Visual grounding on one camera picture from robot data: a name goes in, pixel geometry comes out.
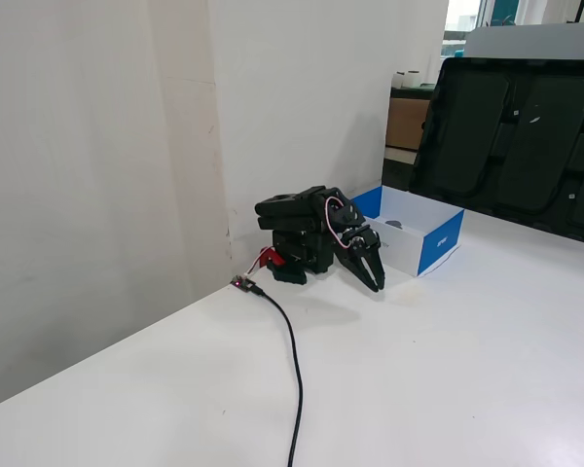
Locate black robot arm with base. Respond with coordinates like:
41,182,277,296
253,186,366,286

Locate gray flat panel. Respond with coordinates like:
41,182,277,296
465,21,584,62

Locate white red gripper servo wire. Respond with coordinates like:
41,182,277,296
322,195,352,247

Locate large black plastic tray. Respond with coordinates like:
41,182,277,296
408,56,584,247

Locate black clamp with red handle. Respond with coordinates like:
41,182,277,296
257,246,309,286

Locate black usb cable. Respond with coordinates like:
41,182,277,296
250,284,306,467

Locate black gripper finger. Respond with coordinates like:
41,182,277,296
334,246,378,293
360,242,385,291

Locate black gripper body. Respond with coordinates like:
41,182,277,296
331,223,382,253

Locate blue and white cardboard box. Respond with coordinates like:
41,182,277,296
348,184,466,277

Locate red white board wire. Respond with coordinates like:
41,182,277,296
245,256,270,279

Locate brown cardboard box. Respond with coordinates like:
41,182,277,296
385,96,432,151

